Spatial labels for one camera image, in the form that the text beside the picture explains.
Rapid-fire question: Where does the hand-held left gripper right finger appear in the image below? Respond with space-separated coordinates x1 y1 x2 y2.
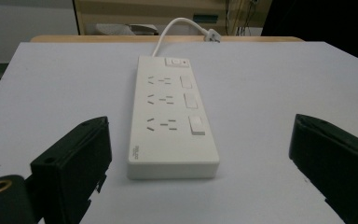
288 113 358 224

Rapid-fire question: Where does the white power plug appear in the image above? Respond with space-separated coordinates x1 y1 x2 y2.
203 28 222 44

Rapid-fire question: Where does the wooden cabinet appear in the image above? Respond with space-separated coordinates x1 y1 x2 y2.
73 0 273 36

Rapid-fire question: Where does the white power cable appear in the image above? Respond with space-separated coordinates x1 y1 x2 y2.
151 17 209 58

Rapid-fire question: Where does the white paper sheet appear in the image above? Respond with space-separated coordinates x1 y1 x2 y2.
94 22 159 36

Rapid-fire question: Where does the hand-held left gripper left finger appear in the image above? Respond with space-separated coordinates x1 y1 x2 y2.
30 116 113 224

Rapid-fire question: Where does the white power strip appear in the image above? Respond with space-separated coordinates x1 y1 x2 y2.
126 55 221 180

